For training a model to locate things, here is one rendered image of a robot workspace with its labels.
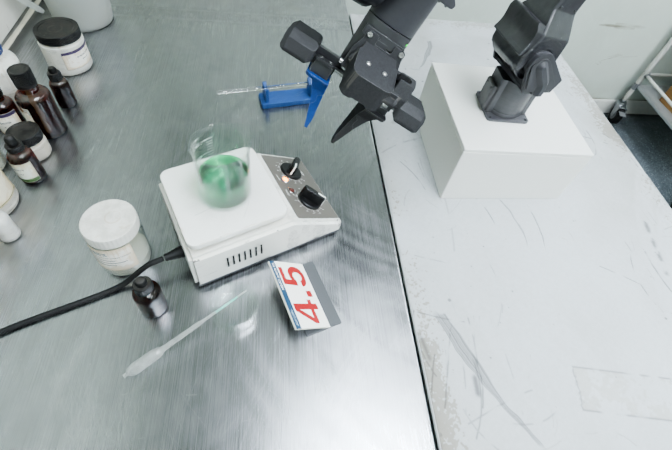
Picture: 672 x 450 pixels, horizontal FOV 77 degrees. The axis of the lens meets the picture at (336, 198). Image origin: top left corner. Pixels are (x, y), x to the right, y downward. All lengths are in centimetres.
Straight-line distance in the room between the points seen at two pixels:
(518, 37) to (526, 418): 44
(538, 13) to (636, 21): 195
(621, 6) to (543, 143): 181
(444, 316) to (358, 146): 31
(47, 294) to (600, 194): 81
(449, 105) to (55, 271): 56
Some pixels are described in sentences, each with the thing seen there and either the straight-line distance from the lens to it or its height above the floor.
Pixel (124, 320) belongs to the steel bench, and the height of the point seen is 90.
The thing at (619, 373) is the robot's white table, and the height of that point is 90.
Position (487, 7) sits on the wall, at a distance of 213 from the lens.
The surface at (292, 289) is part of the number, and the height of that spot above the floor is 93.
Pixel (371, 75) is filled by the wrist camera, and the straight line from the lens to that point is 44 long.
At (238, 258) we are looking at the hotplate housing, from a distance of 52.
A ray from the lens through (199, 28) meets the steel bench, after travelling 96.
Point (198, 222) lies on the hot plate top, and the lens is 49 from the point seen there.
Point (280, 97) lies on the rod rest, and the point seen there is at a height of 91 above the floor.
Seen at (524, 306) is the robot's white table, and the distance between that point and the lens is 62.
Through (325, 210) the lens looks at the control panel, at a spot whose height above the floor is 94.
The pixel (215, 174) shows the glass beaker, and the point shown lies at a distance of 45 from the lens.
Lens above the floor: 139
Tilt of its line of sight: 51 degrees down
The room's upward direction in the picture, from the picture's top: 11 degrees clockwise
